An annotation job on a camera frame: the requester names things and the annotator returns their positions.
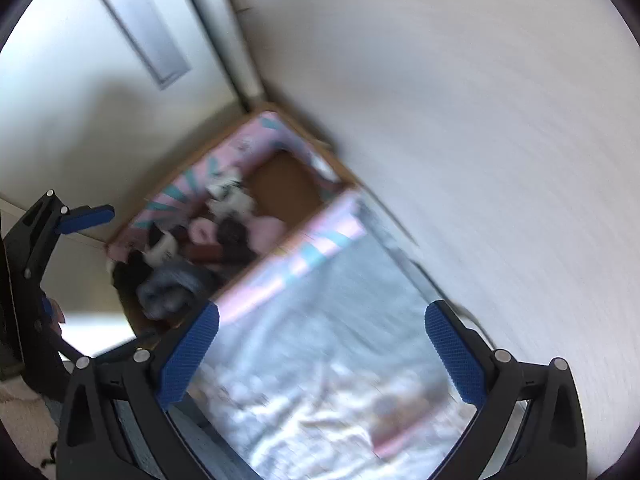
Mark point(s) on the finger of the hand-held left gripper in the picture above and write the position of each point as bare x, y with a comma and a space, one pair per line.
47, 312
85, 219

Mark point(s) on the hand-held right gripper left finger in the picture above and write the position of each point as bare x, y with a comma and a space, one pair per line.
187, 355

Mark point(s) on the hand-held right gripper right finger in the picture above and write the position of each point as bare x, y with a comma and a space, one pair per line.
455, 355

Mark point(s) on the grey fluffy sock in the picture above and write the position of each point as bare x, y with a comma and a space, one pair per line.
170, 290

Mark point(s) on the pink striped cardboard box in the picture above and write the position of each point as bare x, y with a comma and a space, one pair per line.
290, 185

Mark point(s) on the black and white sock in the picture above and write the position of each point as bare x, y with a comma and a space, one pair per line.
230, 195
162, 249

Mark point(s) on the dark sock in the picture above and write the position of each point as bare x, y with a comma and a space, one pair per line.
235, 240

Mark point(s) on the white printed blanket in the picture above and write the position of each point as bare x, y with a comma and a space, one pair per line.
320, 360

